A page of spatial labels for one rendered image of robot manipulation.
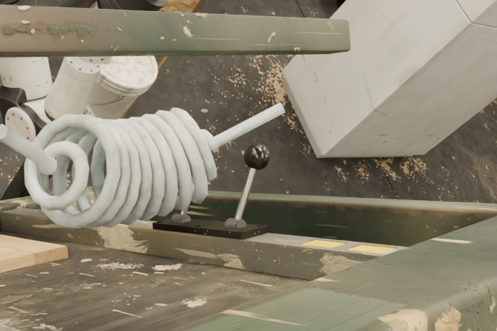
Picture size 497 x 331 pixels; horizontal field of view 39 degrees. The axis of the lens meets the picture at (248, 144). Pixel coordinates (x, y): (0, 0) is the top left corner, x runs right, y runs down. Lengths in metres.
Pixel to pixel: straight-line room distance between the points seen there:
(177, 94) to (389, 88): 0.99
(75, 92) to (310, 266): 0.60
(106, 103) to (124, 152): 2.39
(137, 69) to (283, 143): 1.06
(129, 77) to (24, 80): 1.41
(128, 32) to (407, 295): 0.21
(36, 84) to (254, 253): 0.62
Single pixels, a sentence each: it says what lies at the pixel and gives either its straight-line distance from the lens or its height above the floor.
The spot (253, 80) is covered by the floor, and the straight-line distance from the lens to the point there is 3.73.
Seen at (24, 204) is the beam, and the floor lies 0.90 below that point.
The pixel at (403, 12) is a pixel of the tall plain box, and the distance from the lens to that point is 3.32.
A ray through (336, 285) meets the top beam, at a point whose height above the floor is 1.88.
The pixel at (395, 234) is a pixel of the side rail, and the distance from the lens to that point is 1.05.
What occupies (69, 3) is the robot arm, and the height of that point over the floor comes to 1.42.
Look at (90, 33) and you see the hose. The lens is 0.32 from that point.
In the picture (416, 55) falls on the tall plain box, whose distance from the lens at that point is 3.24.
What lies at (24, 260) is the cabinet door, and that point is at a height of 1.23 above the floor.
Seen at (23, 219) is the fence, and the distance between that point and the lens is 1.43.
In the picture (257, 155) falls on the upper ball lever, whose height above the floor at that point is 1.55.
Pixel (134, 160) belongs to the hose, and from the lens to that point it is 0.39.
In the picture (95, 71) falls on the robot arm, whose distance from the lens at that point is 1.25.
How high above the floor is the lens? 2.17
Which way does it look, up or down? 40 degrees down
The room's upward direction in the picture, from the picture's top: 44 degrees clockwise
